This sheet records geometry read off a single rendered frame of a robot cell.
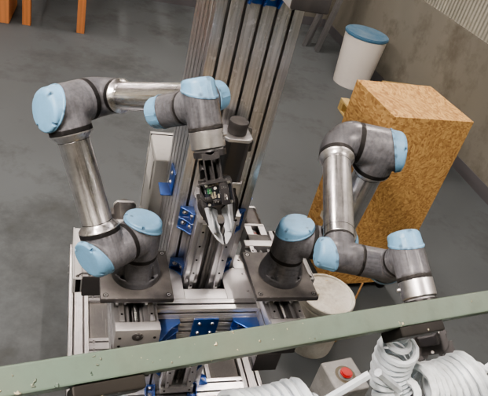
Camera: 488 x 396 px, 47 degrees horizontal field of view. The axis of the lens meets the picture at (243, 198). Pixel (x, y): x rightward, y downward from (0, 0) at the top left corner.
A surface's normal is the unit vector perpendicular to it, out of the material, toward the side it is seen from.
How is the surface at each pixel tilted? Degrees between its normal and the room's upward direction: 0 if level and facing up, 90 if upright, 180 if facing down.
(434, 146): 90
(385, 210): 90
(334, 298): 0
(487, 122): 90
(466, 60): 90
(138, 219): 7
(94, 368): 30
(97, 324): 0
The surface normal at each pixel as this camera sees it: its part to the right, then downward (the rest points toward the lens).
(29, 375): 0.37, -0.39
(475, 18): -0.95, -0.04
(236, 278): 0.22, -0.80
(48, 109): -0.64, 0.21
